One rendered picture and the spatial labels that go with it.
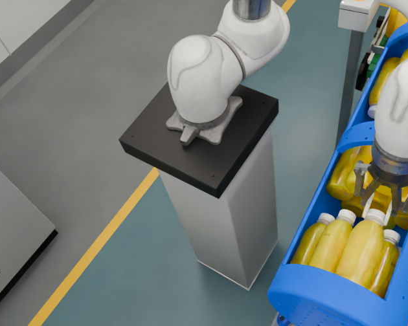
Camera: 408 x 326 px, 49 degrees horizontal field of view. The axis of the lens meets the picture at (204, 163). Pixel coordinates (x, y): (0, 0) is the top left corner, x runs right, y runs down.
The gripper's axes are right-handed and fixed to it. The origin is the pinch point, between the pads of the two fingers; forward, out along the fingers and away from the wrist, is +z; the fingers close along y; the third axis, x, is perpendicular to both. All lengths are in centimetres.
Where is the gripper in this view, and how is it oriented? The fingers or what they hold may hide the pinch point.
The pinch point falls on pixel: (378, 209)
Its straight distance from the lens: 104.0
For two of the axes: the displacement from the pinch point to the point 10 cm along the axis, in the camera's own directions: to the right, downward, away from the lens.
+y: 8.6, 3.3, -3.9
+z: 1.6, 5.6, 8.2
